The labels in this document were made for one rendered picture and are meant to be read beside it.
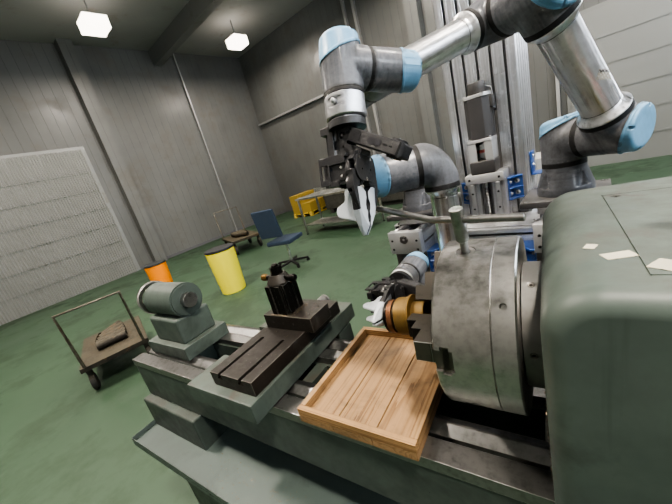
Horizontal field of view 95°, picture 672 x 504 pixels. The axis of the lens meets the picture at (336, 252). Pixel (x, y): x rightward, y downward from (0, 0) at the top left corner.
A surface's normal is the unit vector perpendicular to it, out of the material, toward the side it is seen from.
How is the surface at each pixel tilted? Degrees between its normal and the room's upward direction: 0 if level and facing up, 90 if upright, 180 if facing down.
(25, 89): 90
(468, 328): 63
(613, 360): 90
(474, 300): 48
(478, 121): 90
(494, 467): 0
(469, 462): 0
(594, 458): 90
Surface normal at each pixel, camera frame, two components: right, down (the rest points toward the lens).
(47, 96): 0.76, -0.01
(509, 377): -0.53, 0.34
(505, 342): -0.57, 0.04
